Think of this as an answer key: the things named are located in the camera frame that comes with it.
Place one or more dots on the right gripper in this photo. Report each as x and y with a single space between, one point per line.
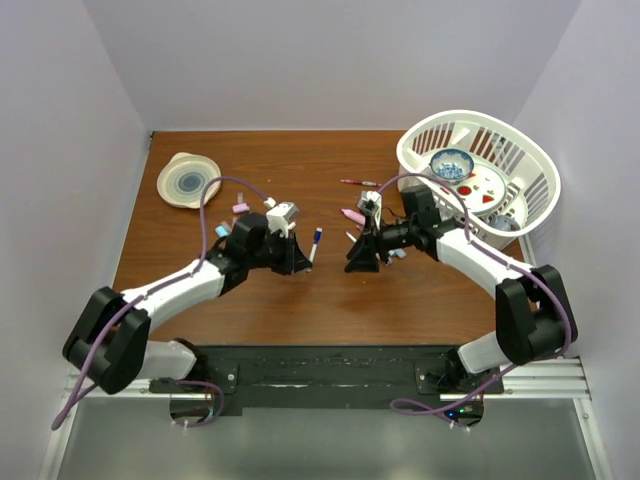
363 256

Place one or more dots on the cream swirl plate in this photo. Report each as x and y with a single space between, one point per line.
183 179

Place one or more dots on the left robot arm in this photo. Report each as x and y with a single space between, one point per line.
110 342

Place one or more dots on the pink highlighter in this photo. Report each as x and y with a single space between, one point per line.
354 216

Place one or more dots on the light blue highlighter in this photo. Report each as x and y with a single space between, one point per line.
398 253

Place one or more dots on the dark blue white marker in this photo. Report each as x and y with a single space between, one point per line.
316 240

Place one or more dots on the white laundry basket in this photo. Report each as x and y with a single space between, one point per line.
512 188

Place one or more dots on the grey patterned cup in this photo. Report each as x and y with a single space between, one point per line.
504 223

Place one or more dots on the blue white bowl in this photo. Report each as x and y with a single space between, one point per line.
452 165

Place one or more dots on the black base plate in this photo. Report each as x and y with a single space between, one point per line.
330 377

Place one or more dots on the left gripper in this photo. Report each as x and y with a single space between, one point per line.
293 259

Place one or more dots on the aluminium rail frame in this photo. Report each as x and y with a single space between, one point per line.
555 377

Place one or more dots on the red pen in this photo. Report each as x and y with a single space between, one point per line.
364 183

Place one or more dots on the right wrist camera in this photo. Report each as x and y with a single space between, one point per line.
370 205

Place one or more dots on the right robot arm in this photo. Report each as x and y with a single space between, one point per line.
533 317

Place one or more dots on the light blue highlighter cap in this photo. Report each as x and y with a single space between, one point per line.
221 231

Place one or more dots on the white fruit pattern plate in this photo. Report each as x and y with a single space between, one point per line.
484 191

